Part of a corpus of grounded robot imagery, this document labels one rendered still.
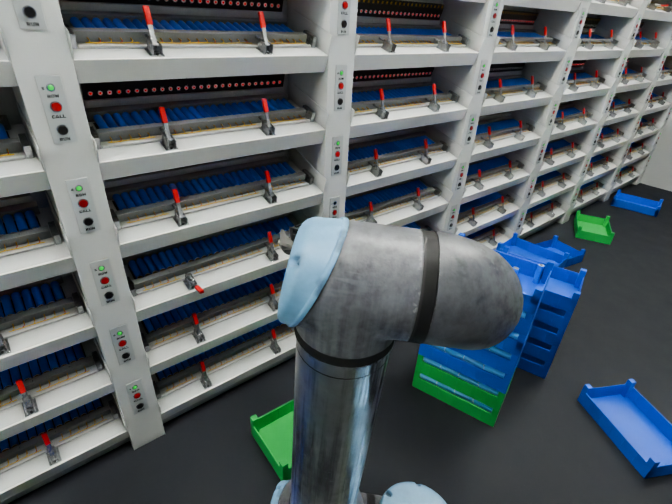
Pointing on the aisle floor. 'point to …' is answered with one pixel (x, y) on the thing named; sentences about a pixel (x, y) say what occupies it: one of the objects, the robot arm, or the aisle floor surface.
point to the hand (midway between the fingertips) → (286, 242)
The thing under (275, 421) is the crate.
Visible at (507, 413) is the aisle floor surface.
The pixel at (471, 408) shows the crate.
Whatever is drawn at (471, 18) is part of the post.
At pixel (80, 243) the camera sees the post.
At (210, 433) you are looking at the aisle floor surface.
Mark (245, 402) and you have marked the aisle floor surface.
